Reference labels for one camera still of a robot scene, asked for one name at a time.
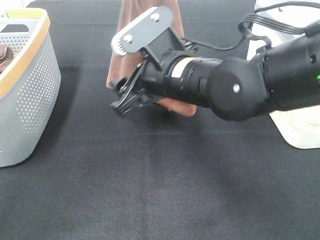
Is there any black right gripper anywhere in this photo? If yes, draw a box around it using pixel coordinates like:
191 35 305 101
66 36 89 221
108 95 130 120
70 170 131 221
109 48 176 117

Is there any brown towel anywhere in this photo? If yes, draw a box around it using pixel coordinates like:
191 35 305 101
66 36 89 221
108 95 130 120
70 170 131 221
0 45 18 74
106 0 197 117

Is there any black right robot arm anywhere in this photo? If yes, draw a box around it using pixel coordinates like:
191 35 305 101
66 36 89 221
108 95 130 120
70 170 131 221
111 22 320 121

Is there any brown towel in basket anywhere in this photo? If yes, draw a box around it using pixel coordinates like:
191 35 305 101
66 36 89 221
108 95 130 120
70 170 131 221
0 45 18 74

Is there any black table cloth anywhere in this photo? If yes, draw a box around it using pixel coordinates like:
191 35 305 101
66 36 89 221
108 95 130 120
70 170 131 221
0 0 320 240

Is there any grey perforated laundry basket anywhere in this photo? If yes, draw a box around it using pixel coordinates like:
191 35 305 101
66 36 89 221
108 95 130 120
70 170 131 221
0 8 61 167

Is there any white storage box grey rim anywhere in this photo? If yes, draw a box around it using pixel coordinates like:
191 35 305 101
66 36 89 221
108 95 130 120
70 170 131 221
252 6 320 149

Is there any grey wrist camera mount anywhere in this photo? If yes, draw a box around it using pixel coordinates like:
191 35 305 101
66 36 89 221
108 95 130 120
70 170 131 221
111 6 185 71

